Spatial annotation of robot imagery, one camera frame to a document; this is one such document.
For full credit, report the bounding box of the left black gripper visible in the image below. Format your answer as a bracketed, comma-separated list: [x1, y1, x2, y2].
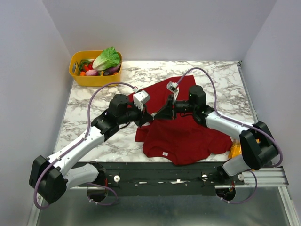
[118, 101, 154, 128]

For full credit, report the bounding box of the red t-shirt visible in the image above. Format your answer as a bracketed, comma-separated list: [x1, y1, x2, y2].
[135, 75, 232, 165]

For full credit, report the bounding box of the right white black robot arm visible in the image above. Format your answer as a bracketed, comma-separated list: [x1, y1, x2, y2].
[154, 85, 280, 185]

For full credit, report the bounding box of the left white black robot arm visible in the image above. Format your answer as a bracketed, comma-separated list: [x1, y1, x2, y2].
[29, 91, 153, 204]

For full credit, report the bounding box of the yellow plastic basket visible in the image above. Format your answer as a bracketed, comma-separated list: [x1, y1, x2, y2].
[69, 50, 123, 87]

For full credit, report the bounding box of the green lettuce toy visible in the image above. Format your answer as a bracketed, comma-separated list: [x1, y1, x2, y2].
[92, 47, 121, 71]

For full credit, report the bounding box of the pink radish toy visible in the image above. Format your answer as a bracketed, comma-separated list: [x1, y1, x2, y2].
[86, 69, 98, 76]

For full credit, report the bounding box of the red pepper toy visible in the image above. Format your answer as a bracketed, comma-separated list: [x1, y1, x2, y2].
[82, 64, 93, 72]

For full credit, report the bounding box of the orange snack bag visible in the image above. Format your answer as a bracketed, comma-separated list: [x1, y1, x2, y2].
[227, 138, 261, 170]

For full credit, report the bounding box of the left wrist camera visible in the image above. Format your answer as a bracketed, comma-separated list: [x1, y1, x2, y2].
[133, 90, 151, 111]

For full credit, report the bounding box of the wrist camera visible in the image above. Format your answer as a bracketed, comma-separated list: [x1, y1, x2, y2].
[133, 90, 151, 111]
[166, 81, 179, 101]

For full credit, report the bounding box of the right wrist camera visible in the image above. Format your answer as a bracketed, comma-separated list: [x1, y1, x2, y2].
[166, 81, 179, 101]

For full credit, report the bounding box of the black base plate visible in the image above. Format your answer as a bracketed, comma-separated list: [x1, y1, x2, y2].
[48, 161, 276, 196]

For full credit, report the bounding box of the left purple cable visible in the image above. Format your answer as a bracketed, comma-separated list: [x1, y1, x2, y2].
[33, 82, 139, 210]

